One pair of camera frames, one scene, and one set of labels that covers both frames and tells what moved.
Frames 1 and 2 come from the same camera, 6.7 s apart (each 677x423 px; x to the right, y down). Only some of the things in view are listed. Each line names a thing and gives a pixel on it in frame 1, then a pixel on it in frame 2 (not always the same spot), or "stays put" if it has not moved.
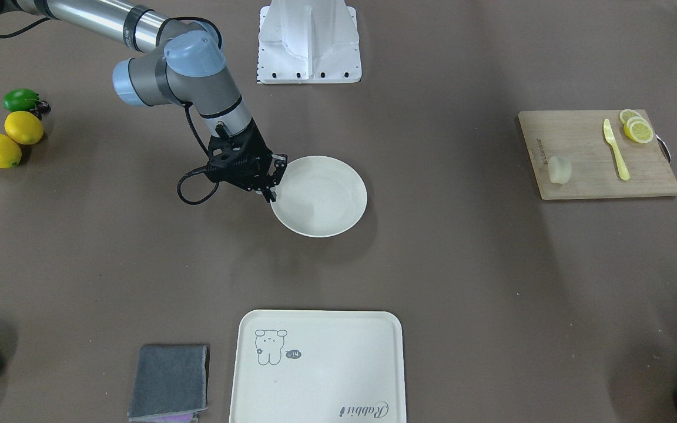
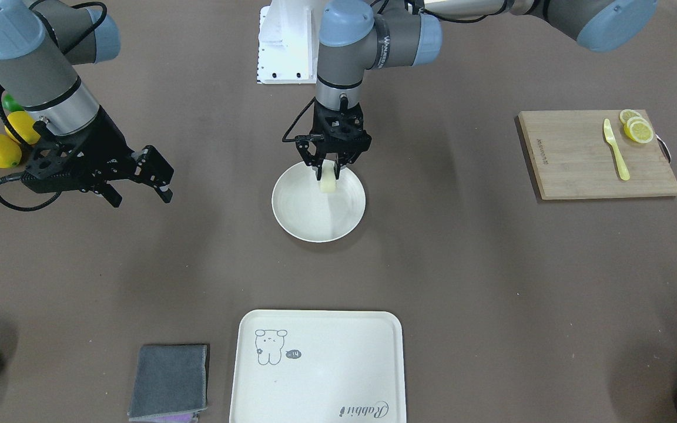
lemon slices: [636, 127] stays put
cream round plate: [319, 196] stays put
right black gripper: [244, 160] -> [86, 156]
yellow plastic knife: [610, 137] stays put
